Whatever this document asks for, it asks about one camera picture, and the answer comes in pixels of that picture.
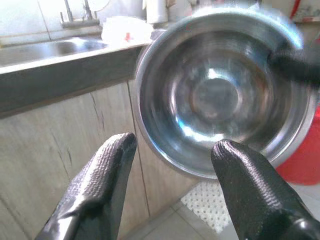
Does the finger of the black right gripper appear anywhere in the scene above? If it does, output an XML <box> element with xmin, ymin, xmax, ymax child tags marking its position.
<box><xmin>265</xmin><ymin>48</ymin><xmax>320</xmax><ymax>88</ymax></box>

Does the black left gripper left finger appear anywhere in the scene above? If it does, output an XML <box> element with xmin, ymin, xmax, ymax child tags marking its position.
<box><xmin>34</xmin><ymin>131</ymin><xmax>138</xmax><ymax>240</ymax></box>

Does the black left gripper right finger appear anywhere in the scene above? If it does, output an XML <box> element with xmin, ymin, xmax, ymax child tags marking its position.
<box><xmin>210</xmin><ymin>138</ymin><xmax>320</xmax><ymax>240</ymax></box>

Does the large deep steel bowl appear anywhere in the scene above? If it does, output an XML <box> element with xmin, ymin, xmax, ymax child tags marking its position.
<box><xmin>134</xmin><ymin>6</ymin><xmax>319</xmax><ymax>181</ymax></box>

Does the white perforated floor mat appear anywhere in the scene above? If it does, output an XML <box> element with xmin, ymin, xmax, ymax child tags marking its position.
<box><xmin>180</xmin><ymin>180</ymin><xmax>231</xmax><ymax>234</ymax></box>

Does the red plastic bucket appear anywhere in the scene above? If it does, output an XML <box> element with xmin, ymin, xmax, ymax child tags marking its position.
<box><xmin>275</xmin><ymin>105</ymin><xmax>320</xmax><ymax>186</ymax></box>

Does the stainless steel sink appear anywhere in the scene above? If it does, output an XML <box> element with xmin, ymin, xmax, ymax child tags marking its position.
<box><xmin>0</xmin><ymin>36</ymin><xmax>154</xmax><ymax>76</ymax></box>

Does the white cylindrical container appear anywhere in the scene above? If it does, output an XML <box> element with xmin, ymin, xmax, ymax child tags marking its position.
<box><xmin>142</xmin><ymin>0</ymin><xmax>169</xmax><ymax>25</ymax></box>

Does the white plastic bag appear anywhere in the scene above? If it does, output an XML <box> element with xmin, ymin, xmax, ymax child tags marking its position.
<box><xmin>100</xmin><ymin>15</ymin><xmax>155</xmax><ymax>48</ymax></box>

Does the metal sink faucet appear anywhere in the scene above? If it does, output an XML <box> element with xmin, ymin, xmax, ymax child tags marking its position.
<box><xmin>59</xmin><ymin>0</ymin><xmax>101</xmax><ymax>29</ymax></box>

